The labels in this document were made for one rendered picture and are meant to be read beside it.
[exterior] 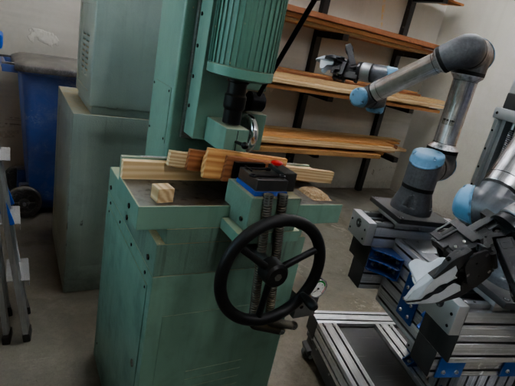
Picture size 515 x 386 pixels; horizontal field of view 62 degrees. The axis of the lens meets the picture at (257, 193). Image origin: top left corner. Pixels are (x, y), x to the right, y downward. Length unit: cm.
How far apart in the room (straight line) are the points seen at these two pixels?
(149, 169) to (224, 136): 22
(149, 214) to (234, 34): 47
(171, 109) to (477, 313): 101
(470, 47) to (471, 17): 331
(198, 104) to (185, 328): 62
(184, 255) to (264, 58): 53
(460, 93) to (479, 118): 291
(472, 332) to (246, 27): 97
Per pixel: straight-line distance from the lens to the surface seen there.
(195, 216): 105
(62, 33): 337
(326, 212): 126
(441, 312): 129
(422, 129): 503
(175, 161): 115
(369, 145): 416
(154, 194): 104
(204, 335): 127
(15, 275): 187
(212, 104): 125
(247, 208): 100
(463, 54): 165
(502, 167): 98
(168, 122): 133
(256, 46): 110
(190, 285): 115
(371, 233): 161
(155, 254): 107
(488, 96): 465
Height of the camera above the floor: 129
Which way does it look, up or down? 19 degrees down
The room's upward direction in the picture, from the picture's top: 12 degrees clockwise
